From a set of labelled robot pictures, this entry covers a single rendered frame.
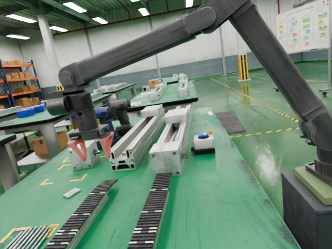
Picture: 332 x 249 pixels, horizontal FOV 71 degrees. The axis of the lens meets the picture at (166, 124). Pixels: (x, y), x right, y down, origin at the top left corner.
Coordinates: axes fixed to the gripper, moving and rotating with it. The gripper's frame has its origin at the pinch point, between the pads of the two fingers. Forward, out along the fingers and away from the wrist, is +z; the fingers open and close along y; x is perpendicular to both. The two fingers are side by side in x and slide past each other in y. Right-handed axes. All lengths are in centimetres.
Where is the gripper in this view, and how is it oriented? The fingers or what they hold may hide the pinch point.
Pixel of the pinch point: (96, 157)
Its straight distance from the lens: 75.1
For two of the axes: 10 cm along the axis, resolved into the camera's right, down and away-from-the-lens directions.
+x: -1.5, 2.6, -9.5
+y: -9.7, 1.2, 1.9
